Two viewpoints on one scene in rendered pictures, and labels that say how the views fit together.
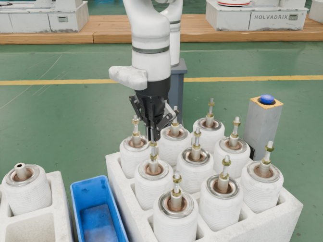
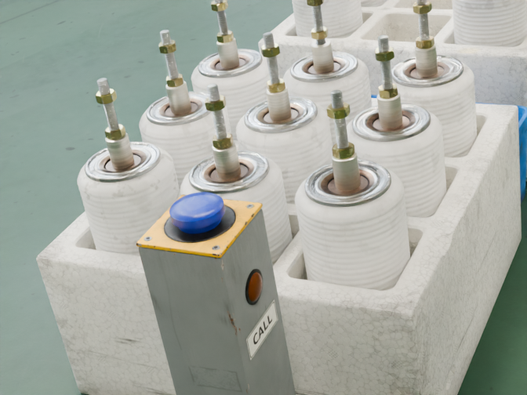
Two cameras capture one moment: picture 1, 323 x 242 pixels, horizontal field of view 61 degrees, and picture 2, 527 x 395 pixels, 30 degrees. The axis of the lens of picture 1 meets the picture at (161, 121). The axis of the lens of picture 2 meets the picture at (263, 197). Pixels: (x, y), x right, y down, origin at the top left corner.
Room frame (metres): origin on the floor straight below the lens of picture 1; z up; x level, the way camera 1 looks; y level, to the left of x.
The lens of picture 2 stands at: (1.28, -0.64, 0.68)
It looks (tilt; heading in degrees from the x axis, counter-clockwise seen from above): 30 degrees down; 145
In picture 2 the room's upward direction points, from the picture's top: 10 degrees counter-clockwise
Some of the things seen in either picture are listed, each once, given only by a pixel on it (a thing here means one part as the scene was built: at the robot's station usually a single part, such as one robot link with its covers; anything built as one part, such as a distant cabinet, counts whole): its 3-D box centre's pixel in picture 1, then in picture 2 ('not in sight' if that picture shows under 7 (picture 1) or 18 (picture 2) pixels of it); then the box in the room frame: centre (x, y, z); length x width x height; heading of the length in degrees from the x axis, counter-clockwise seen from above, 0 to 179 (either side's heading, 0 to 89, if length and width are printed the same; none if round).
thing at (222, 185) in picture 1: (223, 182); (179, 98); (0.45, -0.14, 0.26); 0.02 x 0.02 x 0.03
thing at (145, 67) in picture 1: (143, 61); not in sight; (0.50, 0.03, 0.53); 0.11 x 0.09 x 0.06; 136
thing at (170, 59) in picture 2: (225, 169); (171, 65); (0.45, -0.14, 0.30); 0.01 x 0.01 x 0.08
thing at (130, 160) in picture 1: (138, 168); (433, 147); (0.62, 0.07, 0.16); 0.10 x 0.10 x 0.18
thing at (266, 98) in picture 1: (267, 99); (198, 215); (0.75, -0.32, 0.32); 0.04 x 0.04 x 0.02
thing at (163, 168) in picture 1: (153, 169); (324, 67); (0.51, 0.02, 0.25); 0.08 x 0.08 x 0.01
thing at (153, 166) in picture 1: (153, 165); (322, 56); (0.51, 0.02, 0.26); 0.02 x 0.02 x 0.03
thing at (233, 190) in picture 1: (222, 187); (181, 109); (0.45, -0.14, 0.25); 0.08 x 0.08 x 0.01
